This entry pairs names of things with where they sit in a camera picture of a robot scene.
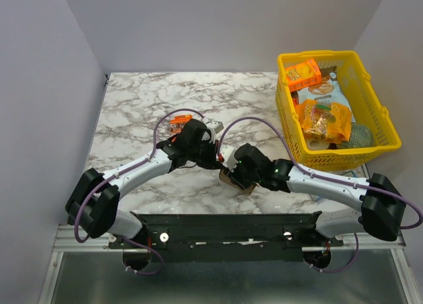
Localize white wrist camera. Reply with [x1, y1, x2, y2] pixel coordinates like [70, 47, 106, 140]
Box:
[202, 117, 224, 143]
[217, 145, 238, 172]

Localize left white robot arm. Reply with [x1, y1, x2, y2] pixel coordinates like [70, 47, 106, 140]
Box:
[65, 118, 223, 248]

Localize orange product box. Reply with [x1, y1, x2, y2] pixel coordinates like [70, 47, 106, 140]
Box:
[169, 114, 192, 134]

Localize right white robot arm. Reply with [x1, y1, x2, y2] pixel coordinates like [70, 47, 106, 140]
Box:
[220, 143, 405, 246]

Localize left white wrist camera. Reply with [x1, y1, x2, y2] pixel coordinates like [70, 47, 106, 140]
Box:
[202, 117, 224, 143]

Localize orange snack box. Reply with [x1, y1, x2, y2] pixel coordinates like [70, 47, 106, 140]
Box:
[284, 59, 322, 91]

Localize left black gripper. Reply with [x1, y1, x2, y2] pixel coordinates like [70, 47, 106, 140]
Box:
[188, 138, 225, 171]

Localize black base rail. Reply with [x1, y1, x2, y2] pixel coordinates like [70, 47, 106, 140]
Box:
[109, 213, 343, 262]

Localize small blue white packet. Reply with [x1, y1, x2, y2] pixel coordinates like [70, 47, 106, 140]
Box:
[342, 170, 357, 178]

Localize brown cardboard box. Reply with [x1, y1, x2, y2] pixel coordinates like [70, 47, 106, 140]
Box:
[219, 167, 256, 195]

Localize green mesh sponge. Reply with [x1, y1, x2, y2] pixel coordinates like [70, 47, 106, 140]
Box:
[336, 122, 374, 149]

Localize yellow plastic basket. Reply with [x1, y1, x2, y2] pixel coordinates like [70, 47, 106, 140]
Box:
[276, 50, 402, 171]

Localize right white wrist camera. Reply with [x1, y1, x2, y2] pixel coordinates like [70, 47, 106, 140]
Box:
[217, 145, 238, 172]

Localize light blue snack bag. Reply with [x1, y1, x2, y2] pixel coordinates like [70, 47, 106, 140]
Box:
[297, 71, 351, 109]

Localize orange candy bag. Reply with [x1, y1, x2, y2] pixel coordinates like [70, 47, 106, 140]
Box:
[295, 100, 352, 144]

